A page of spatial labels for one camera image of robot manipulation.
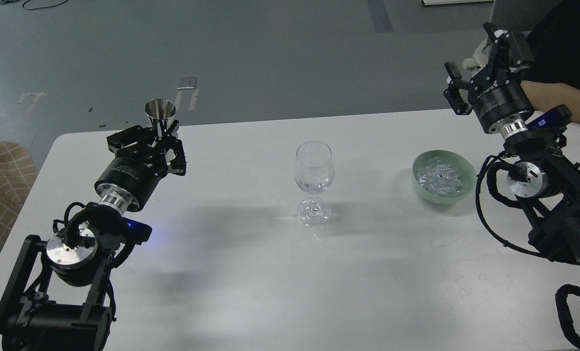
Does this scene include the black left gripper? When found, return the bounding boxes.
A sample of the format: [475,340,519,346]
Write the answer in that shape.
[94,119,187,213]

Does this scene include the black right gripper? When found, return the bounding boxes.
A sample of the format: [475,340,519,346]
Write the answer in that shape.
[443,22,535,134]

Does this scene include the steel double jigger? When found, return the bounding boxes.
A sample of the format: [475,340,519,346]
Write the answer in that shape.
[144,98,176,140]

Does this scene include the clear ice cubes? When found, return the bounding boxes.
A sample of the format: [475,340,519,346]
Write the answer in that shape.
[415,158,468,198]

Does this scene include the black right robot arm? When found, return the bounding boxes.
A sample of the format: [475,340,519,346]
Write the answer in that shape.
[443,22,580,266]

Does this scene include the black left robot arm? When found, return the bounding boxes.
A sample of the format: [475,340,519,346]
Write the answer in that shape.
[0,117,186,351]

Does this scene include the clear wine glass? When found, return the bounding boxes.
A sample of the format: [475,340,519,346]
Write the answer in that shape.
[294,141,335,225]

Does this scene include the white office chair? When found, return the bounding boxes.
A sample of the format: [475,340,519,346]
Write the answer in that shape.
[462,0,561,73]

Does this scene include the person's black clothed torso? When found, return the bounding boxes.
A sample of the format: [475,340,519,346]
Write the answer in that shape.
[520,0,580,90]

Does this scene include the green bowl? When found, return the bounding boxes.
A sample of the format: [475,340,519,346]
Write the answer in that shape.
[412,150,477,205]

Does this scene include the black floor cable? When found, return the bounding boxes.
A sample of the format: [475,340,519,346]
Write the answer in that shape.
[0,0,70,20]

